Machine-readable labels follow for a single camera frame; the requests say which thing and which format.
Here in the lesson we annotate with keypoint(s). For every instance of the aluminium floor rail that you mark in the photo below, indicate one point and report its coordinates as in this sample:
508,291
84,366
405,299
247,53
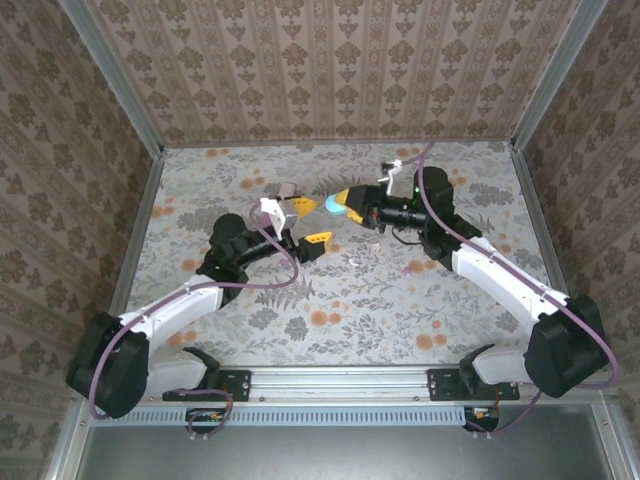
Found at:
144,210
532,200

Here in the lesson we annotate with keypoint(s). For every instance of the wide aluminium extrusion beam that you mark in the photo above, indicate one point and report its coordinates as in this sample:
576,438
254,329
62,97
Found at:
340,382

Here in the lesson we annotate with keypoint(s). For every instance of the small black controller box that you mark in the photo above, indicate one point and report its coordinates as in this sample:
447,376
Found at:
482,417
205,417

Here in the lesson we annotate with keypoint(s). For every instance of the thin aluminium edge strip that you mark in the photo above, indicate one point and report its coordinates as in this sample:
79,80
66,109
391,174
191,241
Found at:
325,145

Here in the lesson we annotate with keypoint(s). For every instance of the aluminium corner post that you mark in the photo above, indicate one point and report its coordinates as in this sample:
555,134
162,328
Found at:
116,80
556,75

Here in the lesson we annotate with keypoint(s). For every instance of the grey metal sheet panel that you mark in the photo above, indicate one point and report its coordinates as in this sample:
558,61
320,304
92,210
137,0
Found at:
325,455

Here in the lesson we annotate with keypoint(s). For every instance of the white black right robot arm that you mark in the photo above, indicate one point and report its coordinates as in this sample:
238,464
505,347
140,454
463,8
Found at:
500,280

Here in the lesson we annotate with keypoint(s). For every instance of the white earbud charging case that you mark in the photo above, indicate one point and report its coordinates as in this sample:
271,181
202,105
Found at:
288,190

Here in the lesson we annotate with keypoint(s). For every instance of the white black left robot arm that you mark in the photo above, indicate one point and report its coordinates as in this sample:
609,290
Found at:
175,310

